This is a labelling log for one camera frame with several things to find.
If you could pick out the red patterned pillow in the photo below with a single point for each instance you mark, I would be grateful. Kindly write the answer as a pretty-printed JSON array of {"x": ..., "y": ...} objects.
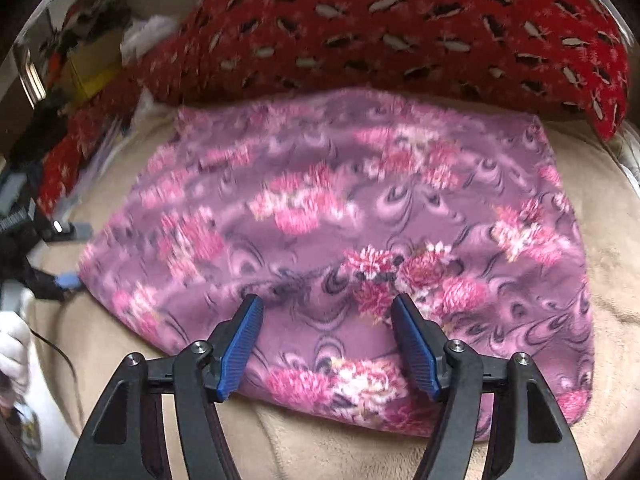
[{"x": 400, "y": 35}]

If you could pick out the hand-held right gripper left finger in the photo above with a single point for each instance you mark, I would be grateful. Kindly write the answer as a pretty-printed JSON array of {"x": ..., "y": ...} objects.
[{"x": 242, "y": 345}]

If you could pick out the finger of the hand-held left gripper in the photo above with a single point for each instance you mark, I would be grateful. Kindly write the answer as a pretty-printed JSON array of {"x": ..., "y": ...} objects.
[
  {"x": 75, "y": 231},
  {"x": 62, "y": 281}
]

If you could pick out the person's left hand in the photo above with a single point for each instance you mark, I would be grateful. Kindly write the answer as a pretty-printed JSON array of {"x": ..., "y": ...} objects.
[{"x": 12, "y": 352}]

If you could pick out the red snowflake cloth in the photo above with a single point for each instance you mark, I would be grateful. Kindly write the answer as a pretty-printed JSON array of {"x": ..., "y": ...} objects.
[{"x": 70, "y": 155}]

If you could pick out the pile of mixed clutter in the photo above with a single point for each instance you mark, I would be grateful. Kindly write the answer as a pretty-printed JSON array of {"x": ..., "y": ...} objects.
[{"x": 85, "y": 35}]

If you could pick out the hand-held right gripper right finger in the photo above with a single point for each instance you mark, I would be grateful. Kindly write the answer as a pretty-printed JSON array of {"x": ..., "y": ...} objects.
[{"x": 417, "y": 350}]

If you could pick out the beige fleece blanket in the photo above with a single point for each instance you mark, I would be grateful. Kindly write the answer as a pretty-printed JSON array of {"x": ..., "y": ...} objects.
[{"x": 612, "y": 335}]

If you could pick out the white plastic bag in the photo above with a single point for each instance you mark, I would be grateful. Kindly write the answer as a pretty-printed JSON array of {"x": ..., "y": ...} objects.
[{"x": 147, "y": 35}]

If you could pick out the purple floral garment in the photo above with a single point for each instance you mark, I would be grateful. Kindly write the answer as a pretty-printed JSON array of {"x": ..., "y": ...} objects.
[{"x": 350, "y": 185}]

